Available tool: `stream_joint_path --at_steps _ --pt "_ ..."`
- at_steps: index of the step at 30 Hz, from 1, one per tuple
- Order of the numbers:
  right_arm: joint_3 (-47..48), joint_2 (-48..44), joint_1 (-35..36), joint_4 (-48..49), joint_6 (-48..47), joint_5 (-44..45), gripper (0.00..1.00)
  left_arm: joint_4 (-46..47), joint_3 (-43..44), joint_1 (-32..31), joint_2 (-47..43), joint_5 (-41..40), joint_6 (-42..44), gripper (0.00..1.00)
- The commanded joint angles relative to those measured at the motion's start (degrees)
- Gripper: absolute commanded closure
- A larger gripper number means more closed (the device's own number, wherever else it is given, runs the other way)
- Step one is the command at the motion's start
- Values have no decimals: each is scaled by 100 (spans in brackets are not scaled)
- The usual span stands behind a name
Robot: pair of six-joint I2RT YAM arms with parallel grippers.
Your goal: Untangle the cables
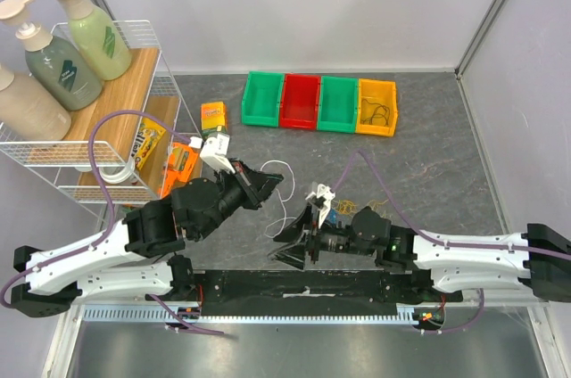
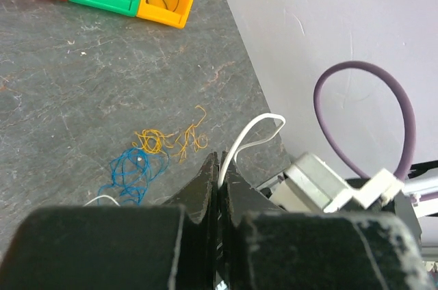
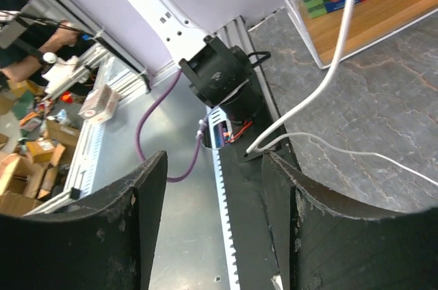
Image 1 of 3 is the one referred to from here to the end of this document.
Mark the red bin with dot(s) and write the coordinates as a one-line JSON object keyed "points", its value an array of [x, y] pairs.
{"points": [[299, 105]]}

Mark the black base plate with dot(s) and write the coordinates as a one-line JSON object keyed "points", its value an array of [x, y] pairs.
{"points": [[239, 291]]}

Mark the left green bin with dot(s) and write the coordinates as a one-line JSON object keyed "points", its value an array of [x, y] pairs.
{"points": [[261, 99]]}

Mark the slotted cable duct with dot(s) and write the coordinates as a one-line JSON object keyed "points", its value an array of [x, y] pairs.
{"points": [[156, 314]]}

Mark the beige pump bottle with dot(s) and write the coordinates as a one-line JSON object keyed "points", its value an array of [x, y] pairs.
{"points": [[27, 108]]}

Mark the dark green pump bottle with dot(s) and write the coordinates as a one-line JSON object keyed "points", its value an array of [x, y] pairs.
{"points": [[59, 67]]}

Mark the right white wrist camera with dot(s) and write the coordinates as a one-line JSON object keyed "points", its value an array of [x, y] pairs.
{"points": [[321, 197]]}

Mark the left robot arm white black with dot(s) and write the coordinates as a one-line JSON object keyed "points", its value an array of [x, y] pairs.
{"points": [[138, 256]]}

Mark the yellow candy bag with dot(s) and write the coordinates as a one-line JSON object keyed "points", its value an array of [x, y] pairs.
{"points": [[149, 134]]}

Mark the yellow green small box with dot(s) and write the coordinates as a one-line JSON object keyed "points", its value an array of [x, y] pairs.
{"points": [[214, 119]]}

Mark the yellow bin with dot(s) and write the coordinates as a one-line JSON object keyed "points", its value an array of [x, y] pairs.
{"points": [[378, 111]]}

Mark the light green pump bottle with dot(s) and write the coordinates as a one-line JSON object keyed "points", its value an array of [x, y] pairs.
{"points": [[97, 38]]}

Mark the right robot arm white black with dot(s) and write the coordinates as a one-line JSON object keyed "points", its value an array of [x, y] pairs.
{"points": [[538, 258]]}

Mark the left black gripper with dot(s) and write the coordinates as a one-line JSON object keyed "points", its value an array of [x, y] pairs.
{"points": [[257, 185]]}

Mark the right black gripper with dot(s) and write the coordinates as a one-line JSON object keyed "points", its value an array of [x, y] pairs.
{"points": [[310, 238]]}

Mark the orange toy package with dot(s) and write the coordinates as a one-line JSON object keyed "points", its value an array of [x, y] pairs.
{"points": [[179, 168]]}

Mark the green bin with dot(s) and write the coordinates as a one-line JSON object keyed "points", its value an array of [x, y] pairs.
{"points": [[338, 104], [261, 99]]}

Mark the white tape roll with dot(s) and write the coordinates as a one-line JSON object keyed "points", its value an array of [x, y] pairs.
{"points": [[119, 175]]}

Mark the white wire shelf rack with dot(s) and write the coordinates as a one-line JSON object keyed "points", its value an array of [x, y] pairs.
{"points": [[105, 130]]}

